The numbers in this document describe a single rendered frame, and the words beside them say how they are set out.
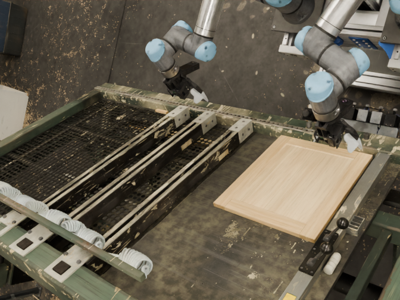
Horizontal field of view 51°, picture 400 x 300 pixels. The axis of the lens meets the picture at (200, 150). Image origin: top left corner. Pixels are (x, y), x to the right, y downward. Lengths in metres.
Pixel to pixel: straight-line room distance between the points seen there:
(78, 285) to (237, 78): 2.27
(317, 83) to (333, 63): 0.09
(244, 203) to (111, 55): 2.93
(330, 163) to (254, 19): 1.76
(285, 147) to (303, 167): 0.18
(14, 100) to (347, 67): 4.50
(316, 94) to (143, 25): 3.07
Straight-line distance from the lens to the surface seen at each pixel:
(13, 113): 5.36
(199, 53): 1.55
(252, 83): 3.25
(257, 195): 1.72
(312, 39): 1.29
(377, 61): 2.71
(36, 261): 1.62
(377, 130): 2.10
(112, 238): 1.61
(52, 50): 5.14
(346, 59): 1.25
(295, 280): 1.38
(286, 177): 1.81
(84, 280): 1.47
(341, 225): 1.40
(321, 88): 1.18
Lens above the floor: 2.77
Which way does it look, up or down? 54 degrees down
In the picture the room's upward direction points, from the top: 85 degrees counter-clockwise
